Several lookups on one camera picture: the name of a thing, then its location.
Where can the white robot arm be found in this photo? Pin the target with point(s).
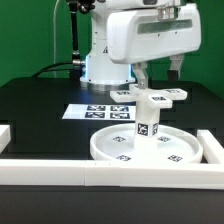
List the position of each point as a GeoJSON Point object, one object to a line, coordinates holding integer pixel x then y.
{"type": "Point", "coordinates": [101, 73]}

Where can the white round table top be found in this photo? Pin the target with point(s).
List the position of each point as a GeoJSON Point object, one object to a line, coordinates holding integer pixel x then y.
{"type": "Point", "coordinates": [116, 143]}

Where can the white right fence bar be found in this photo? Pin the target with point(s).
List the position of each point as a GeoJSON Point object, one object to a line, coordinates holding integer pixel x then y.
{"type": "Point", "coordinates": [212, 149]}

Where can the white left fence bar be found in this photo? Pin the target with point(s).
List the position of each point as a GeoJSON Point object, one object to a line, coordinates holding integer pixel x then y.
{"type": "Point", "coordinates": [5, 136]}

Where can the white cross table base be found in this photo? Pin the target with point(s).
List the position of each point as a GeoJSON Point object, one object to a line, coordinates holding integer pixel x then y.
{"type": "Point", "coordinates": [162, 98]}

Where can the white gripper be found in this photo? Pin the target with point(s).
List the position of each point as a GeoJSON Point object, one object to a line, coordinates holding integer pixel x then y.
{"type": "Point", "coordinates": [138, 32]}

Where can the white marker sheet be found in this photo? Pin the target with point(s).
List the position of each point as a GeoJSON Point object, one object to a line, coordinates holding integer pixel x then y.
{"type": "Point", "coordinates": [100, 112]}

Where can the white front fence bar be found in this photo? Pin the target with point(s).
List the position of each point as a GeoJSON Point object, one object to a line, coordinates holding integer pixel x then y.
{"type": "Point", "coordinates": [106, 173]}

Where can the black camera stand pole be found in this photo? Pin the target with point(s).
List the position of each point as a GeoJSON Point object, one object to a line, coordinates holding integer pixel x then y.
{"type": "Point", "coordinates": [74, 7]}

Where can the white fence bar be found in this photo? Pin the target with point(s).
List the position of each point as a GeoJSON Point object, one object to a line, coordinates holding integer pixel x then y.
{"type": "Point", "coordinates": [5, 136]}
{"type": "Point", "coordinates": [106, 173]}
{"type": "Point", "coordinates": [212, 149]}

